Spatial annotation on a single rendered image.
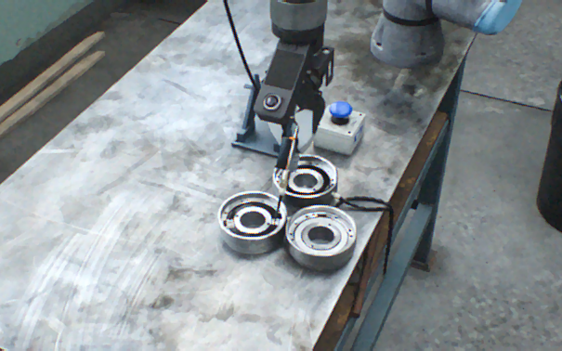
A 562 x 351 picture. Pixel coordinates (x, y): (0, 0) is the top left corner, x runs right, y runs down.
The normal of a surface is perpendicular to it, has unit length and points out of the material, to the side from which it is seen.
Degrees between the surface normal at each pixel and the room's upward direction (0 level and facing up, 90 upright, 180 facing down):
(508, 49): 0
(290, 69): 32
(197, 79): 0
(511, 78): 0
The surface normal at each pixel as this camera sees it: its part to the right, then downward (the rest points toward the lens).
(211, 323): 0.00, -0.76
